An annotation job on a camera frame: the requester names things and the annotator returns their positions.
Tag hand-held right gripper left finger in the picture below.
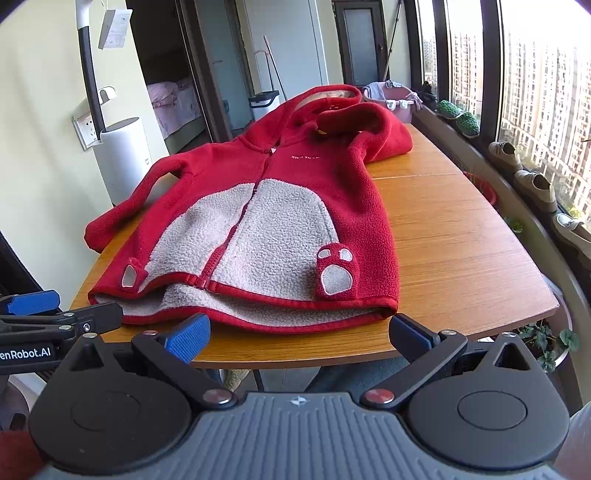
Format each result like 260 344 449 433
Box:
53 313 235 412

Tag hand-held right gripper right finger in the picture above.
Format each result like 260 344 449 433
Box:
361 314 546 412

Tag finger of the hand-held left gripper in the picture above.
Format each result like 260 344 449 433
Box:
0 290 61 317
0 302 124 344

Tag red fleece hooded jacket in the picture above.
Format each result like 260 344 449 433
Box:
84 84 415 328

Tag potted green plant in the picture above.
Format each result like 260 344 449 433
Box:
517 323 580 372

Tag white cylindrical air purifier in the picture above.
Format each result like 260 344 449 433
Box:
95 117 153 206

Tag red plastic basin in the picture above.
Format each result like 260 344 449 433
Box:
462 171 498 206

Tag beige shoe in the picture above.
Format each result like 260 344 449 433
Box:
488 141 525 172
551 212 591 257
513 169 558 213

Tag green slipper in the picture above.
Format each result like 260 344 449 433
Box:
457 111 481 137
436 99 462 121

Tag pink bed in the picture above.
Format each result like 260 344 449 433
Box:
146 76 204 139

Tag white bin black lid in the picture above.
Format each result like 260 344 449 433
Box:
248 91 281 123

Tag black cloth bundle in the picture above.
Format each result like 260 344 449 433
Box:
418 80 438 110

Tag pink laundry basket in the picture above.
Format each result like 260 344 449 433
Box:
361 79 423 124

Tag white paper tag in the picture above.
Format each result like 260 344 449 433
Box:
98 9 126 49

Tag mop with thin pole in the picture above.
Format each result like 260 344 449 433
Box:
263 35 288 101

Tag grey telescopic pole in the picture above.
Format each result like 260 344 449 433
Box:
381 0 407 80

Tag dark framed glass door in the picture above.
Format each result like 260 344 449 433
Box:
333 0 389 85

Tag white door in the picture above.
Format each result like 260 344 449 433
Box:
240 0 331 100

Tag white wall socket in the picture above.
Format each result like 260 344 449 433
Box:
71 110 100 151

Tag black window frame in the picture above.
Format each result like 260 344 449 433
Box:
404 0 591 153

